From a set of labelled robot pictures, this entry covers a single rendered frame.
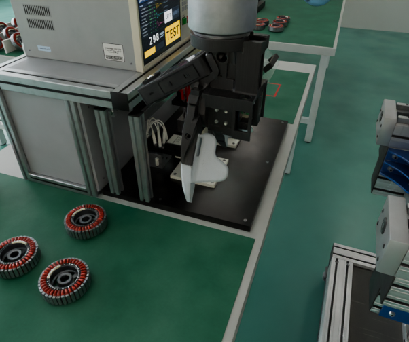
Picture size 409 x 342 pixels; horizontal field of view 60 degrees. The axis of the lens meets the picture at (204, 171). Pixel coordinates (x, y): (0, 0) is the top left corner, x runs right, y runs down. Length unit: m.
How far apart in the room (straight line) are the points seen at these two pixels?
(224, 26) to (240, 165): 0.85
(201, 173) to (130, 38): 0.60
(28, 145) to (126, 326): 0.64
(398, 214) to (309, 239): 1.32
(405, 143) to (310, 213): 1.15
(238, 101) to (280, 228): 1.72
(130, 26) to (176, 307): 0.68
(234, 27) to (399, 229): 0.50
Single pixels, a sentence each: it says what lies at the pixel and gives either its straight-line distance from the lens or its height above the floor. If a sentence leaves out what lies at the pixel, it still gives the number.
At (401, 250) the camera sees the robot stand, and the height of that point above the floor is 0.97.
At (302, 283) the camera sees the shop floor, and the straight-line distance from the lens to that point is 1.87.
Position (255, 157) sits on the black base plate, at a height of 0.77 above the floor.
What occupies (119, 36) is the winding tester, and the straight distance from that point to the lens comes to 0.99.
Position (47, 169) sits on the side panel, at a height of 0.81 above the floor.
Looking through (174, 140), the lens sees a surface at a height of 0.87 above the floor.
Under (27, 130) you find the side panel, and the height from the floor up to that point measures 0.94.
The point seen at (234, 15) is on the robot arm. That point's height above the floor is 1.38.
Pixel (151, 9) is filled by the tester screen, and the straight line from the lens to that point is 1.01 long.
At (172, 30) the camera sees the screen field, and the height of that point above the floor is 1.18.
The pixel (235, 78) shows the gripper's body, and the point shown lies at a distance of 0.42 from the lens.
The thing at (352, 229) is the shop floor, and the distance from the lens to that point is 2.21.
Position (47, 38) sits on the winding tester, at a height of 1.18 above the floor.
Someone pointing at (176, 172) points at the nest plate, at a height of 0.78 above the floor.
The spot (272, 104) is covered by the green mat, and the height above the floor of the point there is 0.75.
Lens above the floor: 1.46
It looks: 36 degrees down
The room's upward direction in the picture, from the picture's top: straight up
